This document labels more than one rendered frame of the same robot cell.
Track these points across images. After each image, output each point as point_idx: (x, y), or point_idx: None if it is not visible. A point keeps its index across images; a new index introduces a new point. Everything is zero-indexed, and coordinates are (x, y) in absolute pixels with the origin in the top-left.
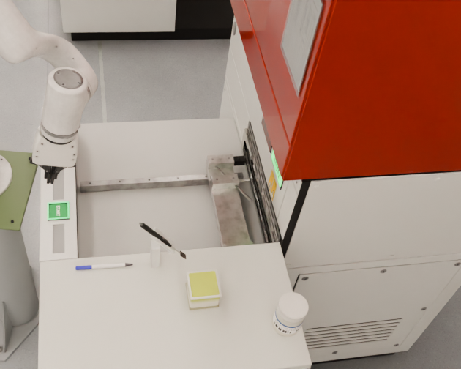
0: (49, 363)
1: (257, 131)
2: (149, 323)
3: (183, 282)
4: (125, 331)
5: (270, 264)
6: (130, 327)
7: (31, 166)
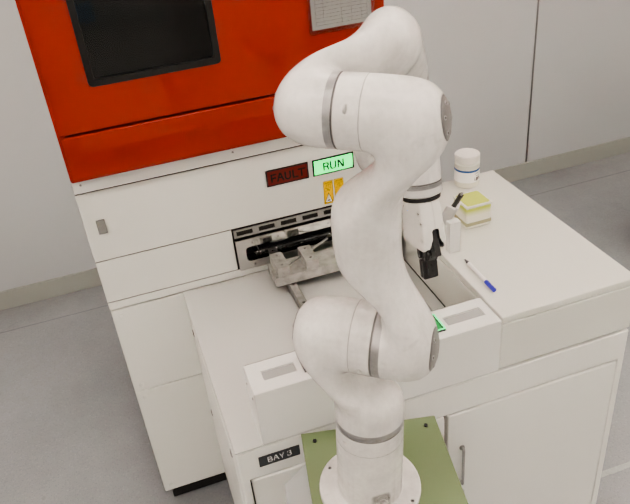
0: (602, 279)
1: (261, 209)
2: (517, 239)
3: (463, 232)
4: (536, 249)
5: None
6: (530, 247)
7: (328, 435)
